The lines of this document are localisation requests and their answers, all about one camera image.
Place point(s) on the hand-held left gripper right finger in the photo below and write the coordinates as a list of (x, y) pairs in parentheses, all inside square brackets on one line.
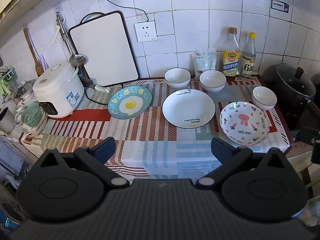
[(221, 150)]

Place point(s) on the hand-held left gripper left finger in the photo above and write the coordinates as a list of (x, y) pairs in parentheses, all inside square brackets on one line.
[(105, 148)]

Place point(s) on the pink rabbit print plate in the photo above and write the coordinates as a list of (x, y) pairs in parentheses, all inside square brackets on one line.
[(243, 122)]

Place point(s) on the blue egg print plate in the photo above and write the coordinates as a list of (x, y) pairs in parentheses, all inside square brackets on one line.
[(130, 103)]

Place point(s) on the white plate with dark rim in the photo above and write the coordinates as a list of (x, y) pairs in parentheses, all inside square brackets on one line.
[(188, 108)]

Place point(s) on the white ribbed bowl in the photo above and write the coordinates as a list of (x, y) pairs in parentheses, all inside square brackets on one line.
[(212, 80), (177, 77), (264, 97)]

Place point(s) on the striped plaid tablecloth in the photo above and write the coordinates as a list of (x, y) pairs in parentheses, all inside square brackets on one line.
[(175, 150)]

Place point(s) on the white power plug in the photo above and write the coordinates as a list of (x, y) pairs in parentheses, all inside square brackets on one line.
[(102, 89)]

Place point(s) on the white rice cooker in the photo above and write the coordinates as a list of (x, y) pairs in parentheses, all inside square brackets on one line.
[(58, 90)]

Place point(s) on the green plastic colander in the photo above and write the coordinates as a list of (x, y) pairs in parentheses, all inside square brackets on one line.
[(32, 116)]

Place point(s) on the clear plastic seasoning bag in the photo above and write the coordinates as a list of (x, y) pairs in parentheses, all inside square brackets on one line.
[(203, 61)]

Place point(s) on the yellow label cooking wine bottle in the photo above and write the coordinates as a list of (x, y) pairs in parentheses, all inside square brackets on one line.
[(230, 60)]

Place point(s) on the yellow cap vinegar bottle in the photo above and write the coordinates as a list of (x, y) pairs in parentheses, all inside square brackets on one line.
[(248, 62)]

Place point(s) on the black pot with glass lid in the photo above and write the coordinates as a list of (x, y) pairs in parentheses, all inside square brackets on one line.
[(292, 87)]

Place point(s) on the white cutting board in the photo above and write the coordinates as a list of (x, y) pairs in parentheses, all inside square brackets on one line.
[(105, 50)]

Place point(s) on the steel pot with lid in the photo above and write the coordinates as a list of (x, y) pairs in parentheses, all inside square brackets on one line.
[(23, 91)]

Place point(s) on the metal cup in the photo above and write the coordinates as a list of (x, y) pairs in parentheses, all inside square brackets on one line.
[(6, 120)]

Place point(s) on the metal ladle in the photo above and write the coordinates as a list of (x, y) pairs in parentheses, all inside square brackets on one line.
[(68, 45)]

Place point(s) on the green plastic rack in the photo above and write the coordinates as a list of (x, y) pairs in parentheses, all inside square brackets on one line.
[(7, 78)]

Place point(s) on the wooden spatula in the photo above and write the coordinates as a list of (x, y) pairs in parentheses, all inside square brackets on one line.
[(32, 52)]

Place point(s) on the white wall socket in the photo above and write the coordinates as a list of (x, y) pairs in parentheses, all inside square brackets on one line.
[(145, 31)]

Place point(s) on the wall sticker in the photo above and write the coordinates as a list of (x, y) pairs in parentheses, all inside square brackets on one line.
[(280, 6)]

